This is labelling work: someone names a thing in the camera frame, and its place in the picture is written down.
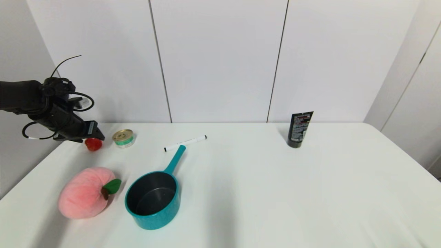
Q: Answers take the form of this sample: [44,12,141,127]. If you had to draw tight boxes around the red rubber duck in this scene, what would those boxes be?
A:
[85,137,103,152]

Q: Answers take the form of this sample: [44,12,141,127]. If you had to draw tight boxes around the small tin can green label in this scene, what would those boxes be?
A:
[112,129,135,148]

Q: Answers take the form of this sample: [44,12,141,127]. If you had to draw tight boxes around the pink plush peach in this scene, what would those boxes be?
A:
[58,167,122,219]

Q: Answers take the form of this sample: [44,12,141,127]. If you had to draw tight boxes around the white marker pen black cap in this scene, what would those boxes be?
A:
[164,135,207,152]

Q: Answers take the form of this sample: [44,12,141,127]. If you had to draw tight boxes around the black cosmetic tube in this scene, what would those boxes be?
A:
[287,111,314,148]

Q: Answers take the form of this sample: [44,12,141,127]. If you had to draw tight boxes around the black looping arm cable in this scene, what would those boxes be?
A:
[22,90,95,141]

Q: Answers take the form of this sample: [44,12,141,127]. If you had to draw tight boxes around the thin black cable tie tail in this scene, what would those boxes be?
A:
[50,55,82,78]

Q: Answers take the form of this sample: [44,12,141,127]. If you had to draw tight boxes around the teal saucepan with handle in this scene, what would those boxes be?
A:
[124,145,187,230]

